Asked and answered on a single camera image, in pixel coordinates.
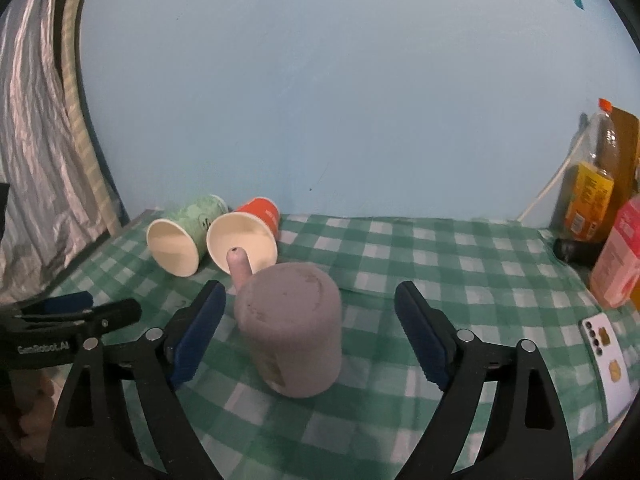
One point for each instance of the silver grey curtain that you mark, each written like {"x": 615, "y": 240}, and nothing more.
{"x": 35, "y": 135}

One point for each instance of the green checkered tablecloth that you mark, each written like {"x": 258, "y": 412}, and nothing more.
{"x": 400, "y": 250}

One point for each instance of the pink carton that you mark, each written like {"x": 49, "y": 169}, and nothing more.
{"x": 620, "y": 255}

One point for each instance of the orange paper cup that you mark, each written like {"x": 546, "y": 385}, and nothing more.
{"x": 242, "y": 240}

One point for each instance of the brown cardboard box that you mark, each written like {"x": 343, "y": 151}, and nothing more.
{"x": 627, "y": 150}

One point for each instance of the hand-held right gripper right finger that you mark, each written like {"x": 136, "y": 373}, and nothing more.
{"x": 420, "y": 332}

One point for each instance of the green paper cup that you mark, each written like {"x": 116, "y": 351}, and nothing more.
{"x": 182, "y": 235}

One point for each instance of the white smartphone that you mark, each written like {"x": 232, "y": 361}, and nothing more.
{"x": 610, "y": 365}

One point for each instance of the teal tape piece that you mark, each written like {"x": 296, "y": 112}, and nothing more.
{"x": 578, "y": 1}

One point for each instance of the plastic bottle with orange cap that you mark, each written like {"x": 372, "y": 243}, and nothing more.
{"x": 589, "y": 195}

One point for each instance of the grey mug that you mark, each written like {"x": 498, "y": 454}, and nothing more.
{"x": 295, "y": 330}

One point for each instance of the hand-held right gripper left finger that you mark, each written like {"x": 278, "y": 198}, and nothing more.
{"x": 197, "y": 332}

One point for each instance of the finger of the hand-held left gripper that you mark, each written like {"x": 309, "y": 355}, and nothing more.
{"x": 67, "y": 301}
{"x": 120, "y": 312}

